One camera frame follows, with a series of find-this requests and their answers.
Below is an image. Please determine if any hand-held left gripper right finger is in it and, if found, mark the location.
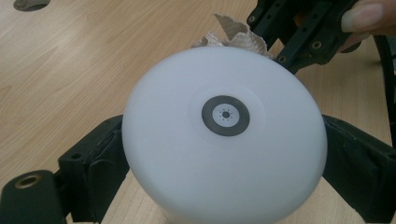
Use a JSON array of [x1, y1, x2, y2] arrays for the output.
[[321, 114, 396, 224]]

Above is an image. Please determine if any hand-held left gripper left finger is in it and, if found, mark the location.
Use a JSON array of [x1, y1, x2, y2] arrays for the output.
[[58, 114, 131, 224]]

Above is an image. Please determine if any grey quilted cloth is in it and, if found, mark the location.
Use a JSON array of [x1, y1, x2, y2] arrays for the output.
[[190, 13, 276, 61]]

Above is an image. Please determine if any white round lamp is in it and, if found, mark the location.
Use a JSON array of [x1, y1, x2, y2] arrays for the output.
[[120, 46, 329, 224]]

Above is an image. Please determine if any grey table grommet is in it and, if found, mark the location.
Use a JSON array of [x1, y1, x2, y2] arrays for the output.
[[12, 0, 51, 13]]

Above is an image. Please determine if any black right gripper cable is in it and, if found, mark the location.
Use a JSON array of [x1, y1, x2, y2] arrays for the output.
[[373, 35, 396, 147]]

